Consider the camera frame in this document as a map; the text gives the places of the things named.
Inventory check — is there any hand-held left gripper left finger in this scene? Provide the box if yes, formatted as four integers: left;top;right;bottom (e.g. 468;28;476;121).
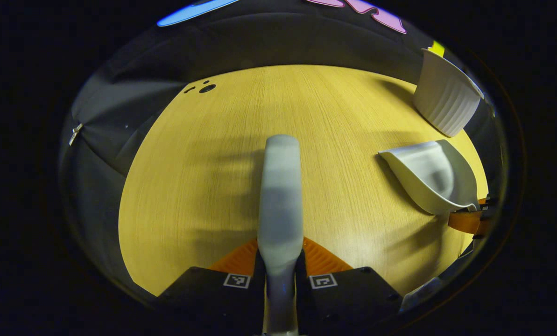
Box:
157;238;266;336

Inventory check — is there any black backdrop cloth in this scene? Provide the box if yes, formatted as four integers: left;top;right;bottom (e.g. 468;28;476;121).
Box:
59;0;508;299

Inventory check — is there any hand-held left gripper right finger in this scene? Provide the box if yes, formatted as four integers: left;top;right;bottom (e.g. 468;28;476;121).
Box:
296;237;404;336

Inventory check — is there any white plastic dustpan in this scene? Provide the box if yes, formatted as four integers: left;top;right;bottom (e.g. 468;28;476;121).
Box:
378;139;479;216

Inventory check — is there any small white broom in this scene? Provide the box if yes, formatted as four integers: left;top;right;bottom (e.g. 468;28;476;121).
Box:
257;134;304;336

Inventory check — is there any white ribbed garbage bin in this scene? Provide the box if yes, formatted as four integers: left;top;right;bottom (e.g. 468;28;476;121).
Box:
413;48;485;138

